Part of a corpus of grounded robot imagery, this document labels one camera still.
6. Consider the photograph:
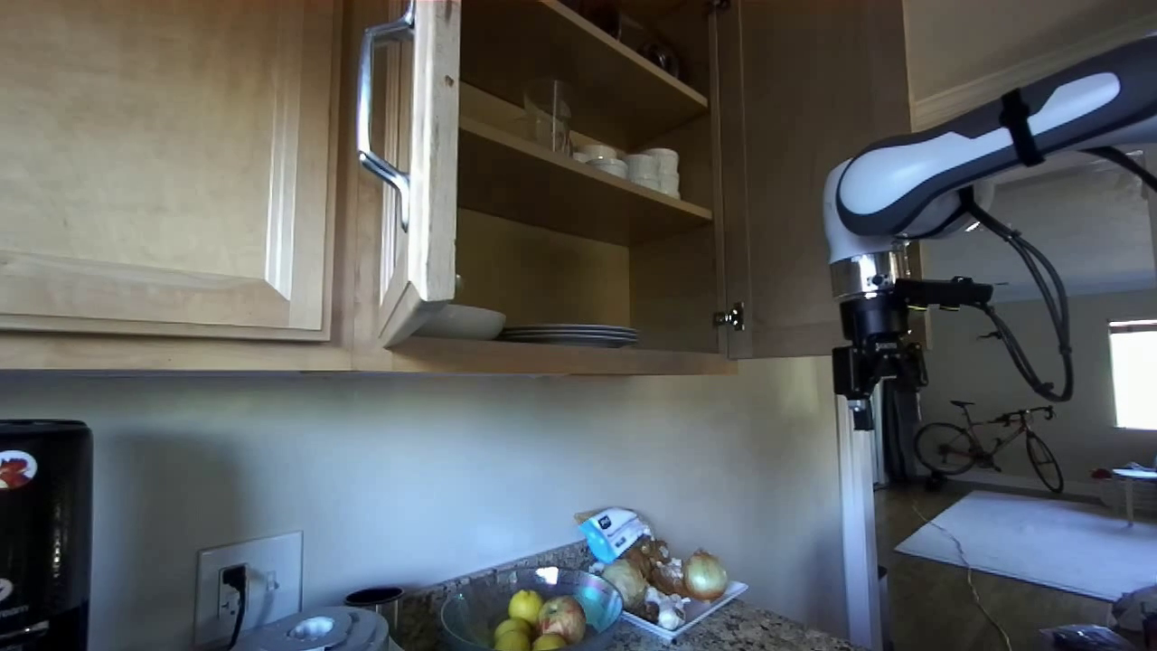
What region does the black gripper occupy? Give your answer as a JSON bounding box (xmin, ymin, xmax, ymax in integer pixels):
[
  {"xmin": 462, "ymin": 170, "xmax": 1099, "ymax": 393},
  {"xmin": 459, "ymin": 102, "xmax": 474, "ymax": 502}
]
[{"xmin": 826, "ymin": 294, "xmax": 932, "ymax": 435}]

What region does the wooden cupboard door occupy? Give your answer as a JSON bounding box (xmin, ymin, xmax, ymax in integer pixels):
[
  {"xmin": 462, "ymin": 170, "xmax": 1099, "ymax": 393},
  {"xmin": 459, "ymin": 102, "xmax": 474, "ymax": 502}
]
[
  {"xmin": 348, "ymin": 0, "xmax": 465, "ymax": 351},
  {"xmin": 0, "ymin": 0, "xmax": 343, "ymax": 349},
  {"xmin": 733, "ymin": 0, "xmax": 918, "ymax": 363}
]

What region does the metal door hinge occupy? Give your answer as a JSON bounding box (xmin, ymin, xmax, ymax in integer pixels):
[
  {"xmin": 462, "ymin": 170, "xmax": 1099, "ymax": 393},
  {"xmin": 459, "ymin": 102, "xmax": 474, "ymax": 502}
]
[{"xmin": 708, "ymin": 298, "xmax": 748, "ymax": 335}]

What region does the wooden cupboard carcass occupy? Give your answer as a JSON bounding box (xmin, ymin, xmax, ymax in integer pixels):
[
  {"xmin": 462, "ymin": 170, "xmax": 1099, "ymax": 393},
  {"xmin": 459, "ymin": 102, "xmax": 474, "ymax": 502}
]
[{"xmin": 0, "ymin": 0, "xmax": 759, "ymax": 385}]

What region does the black bicycle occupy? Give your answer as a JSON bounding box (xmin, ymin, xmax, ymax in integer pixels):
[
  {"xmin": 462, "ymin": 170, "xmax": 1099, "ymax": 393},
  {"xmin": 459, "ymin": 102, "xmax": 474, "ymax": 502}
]
[{"xmin": 907, "ymin": 397, "xmax": 1071, "ymax": 502}]

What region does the white floor rug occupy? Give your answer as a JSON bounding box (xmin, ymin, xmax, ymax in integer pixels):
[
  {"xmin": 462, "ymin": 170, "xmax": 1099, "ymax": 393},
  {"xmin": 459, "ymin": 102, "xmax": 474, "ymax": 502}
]
[{"xmin": 889, "ymin": 485, "xmax": 1157, "ymax": 605}]

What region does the yellow onion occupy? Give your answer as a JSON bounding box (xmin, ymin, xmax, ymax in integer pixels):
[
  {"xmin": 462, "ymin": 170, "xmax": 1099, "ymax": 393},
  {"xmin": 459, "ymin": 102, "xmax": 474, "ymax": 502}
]
[{"xmin": 680, "ymin": 545, "xmax": 733, "ymax": 605}]

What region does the white produce tray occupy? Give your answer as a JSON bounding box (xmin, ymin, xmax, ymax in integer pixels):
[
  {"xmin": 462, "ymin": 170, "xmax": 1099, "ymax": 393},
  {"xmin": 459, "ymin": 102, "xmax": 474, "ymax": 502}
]
[{"xmin": 605, "ymin": 574, "xmax": 752, "ymax": 646}]

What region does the brown onion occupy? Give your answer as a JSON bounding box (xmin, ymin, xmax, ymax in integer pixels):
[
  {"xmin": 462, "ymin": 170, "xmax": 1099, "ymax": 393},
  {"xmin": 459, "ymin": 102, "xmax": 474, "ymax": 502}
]
[{"xmin": 620, "ymin": 537, "xmax": 680, "ymax": 584}]

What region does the bright window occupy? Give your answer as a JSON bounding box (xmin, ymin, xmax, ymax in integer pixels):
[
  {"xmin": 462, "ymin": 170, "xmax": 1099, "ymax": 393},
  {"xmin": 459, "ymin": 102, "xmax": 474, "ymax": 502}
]
[{"xmin": 1102, "ymin": 315, "xmax": 1157, "ymax": 437}]

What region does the small white side table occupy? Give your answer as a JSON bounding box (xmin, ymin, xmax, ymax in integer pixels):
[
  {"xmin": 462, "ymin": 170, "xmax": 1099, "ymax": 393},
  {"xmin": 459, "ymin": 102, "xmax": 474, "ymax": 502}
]
[{"xmin": 1087, "ymin": 458, "xmax": 1157, "ymax": 531}]

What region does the white blue food bag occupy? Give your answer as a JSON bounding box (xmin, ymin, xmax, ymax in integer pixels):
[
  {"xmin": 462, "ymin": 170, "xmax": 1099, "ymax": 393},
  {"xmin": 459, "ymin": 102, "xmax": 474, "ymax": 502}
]
[{"xmin": 577, "ymin": 502, "xmax": 653, "ymax": 568}]

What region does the pale onion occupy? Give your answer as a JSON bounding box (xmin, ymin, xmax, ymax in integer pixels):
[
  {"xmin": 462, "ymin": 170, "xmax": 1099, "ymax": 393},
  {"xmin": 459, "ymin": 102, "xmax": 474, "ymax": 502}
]
[{"xmin": 599, "ymin": 555, "xmax": 653, "ymax": 616}]

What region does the white cup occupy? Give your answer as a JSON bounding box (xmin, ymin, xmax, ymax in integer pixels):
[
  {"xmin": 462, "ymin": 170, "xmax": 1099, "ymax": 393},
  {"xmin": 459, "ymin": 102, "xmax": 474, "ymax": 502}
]
[
  {"xmin": 620, "ymin": 146, "xmax": 686, "ymax": 199},
  {"xmin": 568, "ymin": 130, "xmax": 633, "ymax": 182}
]

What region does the reddish yellow apple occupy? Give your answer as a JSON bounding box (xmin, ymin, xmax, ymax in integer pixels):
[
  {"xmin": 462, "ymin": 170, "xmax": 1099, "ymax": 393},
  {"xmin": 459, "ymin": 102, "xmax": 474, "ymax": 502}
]
[{"xmin": 535, "ymin": 593, "xmax": 594, "ymax": 646}]

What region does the white ceramic bowl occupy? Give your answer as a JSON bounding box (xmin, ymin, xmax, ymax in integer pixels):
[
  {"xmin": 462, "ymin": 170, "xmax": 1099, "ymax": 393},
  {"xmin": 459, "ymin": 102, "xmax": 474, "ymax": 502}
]
[{"xmin": 410, "ymin": 300, "xmax": 509, "ymax": 343}]

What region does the clear drinking glass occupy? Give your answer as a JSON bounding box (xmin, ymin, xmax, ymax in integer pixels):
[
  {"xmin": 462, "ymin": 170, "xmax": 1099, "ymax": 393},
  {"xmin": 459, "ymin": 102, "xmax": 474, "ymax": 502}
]
[{"xmin": 519, "ymin": 76, "xmax": 577, "ymax": 157}]

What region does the glass fruit bowl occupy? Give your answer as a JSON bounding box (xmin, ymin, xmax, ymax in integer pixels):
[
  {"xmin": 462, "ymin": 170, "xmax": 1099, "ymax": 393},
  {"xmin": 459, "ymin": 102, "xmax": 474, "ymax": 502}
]
[{"xmin": 435, "ymin": 568, "xmax": 633, "ymax": 651}]

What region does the white power plug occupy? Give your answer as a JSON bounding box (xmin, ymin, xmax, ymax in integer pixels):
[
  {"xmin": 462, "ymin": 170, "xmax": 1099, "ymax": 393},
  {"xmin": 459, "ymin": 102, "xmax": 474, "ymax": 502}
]
[{"xmin": 215, "ymin": 561, "xmax": 283, "ymax": 634}]

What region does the black coffee maker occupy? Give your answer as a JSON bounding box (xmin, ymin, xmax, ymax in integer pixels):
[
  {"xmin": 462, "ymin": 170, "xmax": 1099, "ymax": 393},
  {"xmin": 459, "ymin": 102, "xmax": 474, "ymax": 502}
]
[{"xmin": 0, "ymin": 417, "xmax": 92, "ymax": 651}]

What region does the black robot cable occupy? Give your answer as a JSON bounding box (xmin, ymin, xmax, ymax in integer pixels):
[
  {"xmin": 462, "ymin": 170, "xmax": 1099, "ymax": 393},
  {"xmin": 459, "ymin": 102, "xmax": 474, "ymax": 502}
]
[{"xmin": 954, "ymin": 143, "xmax": 1157, "ymax": 410}]

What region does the black cable strap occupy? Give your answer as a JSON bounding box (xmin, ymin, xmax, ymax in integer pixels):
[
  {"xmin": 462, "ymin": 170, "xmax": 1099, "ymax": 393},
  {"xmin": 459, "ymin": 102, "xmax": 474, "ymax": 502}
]
[{"xmin": 993, "ymin": 82, "xmax": 1047, "ymax": 170}]

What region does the brushed metal door handle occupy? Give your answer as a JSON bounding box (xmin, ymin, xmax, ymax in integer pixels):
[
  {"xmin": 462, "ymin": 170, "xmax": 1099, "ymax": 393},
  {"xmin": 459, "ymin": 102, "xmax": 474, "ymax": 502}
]
[{"xmin": 350, "ymin": 3, "xmax": 420, "ymax": 237}]

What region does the white wall outlet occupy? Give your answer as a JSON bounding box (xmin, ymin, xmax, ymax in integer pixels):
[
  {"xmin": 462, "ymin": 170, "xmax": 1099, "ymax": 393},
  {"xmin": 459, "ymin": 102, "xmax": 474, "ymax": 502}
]
[{"xmin": 192, "ymin": 528, "xmax": 308, "ymax": 651}]

